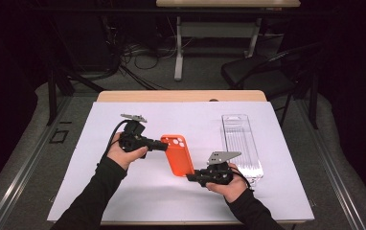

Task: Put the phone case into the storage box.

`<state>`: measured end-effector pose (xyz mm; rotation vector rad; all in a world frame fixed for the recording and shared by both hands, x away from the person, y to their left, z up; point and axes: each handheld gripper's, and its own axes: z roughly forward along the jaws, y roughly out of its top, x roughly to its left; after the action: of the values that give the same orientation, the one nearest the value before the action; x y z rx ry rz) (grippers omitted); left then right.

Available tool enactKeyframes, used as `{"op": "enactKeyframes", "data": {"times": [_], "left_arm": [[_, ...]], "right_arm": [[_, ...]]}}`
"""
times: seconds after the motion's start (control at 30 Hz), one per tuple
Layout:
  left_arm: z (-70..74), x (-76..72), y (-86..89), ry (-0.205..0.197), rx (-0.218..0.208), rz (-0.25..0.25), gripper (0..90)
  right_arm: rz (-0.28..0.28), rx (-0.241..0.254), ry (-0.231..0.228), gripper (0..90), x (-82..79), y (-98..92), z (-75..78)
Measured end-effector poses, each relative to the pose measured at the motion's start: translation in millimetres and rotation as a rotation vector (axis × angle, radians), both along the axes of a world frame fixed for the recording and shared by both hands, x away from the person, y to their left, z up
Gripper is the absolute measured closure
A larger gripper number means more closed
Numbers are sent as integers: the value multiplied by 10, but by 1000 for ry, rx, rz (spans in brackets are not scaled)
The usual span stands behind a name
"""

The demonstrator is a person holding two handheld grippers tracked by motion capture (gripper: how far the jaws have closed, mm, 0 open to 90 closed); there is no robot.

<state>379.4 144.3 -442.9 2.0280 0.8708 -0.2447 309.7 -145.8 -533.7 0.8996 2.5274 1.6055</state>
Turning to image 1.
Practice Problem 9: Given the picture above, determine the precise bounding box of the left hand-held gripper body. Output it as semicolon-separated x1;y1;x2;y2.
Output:
119;113;150;152

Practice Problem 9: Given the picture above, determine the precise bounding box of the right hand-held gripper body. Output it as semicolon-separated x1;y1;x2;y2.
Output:
198;150;242;188

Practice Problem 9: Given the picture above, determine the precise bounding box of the orange phone case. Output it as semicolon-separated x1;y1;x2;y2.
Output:
160;134;195;177

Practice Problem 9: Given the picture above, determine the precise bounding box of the clear plastic slotted rack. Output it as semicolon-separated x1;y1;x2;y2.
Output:
220;113;264;188

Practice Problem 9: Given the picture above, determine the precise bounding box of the person's left hand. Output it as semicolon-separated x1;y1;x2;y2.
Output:
106;132;149;171

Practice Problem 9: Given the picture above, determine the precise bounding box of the person's right hand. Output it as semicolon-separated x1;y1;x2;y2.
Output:
205;163;249;204

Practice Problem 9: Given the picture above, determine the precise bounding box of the white table cover sheet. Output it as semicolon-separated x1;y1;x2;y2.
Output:
46;101;315;223

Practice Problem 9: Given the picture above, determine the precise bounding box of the wooden table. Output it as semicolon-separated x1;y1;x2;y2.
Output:
52;89;307;226

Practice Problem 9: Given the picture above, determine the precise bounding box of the black metal stand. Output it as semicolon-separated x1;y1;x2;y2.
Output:
45;65;107;127

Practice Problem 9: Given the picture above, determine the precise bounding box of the black folding chair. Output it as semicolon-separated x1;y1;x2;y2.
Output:
220;41;324;129

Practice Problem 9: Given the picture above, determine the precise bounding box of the white-legged desk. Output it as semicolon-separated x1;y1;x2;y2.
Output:
155;0;302;81

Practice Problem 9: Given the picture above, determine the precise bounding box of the left hand-held gripper cable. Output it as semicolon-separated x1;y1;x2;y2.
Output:
103;119;130;161

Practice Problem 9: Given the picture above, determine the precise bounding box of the hand-held gripper cable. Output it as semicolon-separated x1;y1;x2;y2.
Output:
233;168;255;193
103;119;130;161

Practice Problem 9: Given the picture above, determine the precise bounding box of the right hand-held gripper cable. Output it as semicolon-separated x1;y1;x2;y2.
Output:
233;168;255;193

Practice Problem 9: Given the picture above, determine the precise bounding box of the bundle of floor cables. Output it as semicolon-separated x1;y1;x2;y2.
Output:
118;39;180;91

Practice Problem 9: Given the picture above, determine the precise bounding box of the metal floor rail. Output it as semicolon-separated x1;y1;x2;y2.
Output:
0;95;74;230
295;99;366;230

